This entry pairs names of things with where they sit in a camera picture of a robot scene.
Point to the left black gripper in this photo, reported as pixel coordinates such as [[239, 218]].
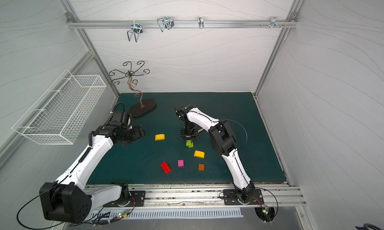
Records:
[[134, 133]]

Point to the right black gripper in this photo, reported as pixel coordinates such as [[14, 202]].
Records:
[[189, 134]]

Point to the green brick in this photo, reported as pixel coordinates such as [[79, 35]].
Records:
[[189, 143]]

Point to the yellow curved brick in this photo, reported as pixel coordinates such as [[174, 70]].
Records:
[[160, 137], [199, 154]]

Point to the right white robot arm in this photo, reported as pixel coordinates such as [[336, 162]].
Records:
[[224, 143]]

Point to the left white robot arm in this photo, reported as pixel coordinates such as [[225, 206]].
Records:
[[66, 200]]

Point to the brown metal hook stand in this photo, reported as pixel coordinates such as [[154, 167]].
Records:
[[144, 105]]

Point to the green table mat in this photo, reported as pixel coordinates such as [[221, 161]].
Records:
[[140, 162]]

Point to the orange brick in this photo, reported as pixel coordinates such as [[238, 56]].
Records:
[[201, 167]]

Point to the long red brick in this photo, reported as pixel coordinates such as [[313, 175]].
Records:
[[166, 168]]

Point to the white vent strip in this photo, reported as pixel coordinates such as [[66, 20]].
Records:
[[199, 213]]

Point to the metal hook clamp left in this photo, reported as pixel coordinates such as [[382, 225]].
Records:
[[135, 32]]

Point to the metal hook clamp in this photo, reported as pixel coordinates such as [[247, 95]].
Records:
[[135, 32], [165, 23]]

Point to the small metal clip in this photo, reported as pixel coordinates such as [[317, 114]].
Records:
[[201, 22]]

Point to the metal hook clamp centre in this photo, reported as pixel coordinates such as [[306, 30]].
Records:
[[165, 23]]

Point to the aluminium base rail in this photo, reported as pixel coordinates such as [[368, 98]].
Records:
[[185, 196]]

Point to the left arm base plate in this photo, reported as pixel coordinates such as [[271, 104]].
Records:
[[135, 198]]

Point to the white wire basket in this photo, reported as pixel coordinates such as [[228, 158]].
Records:
[[58, 116]]

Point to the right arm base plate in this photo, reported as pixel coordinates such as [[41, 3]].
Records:
[[230, 198]]

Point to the aluminium crossbar rail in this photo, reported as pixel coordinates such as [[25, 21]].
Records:
[[179, 24]]

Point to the metal bracket right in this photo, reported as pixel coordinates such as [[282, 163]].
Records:
[[274, 23]]

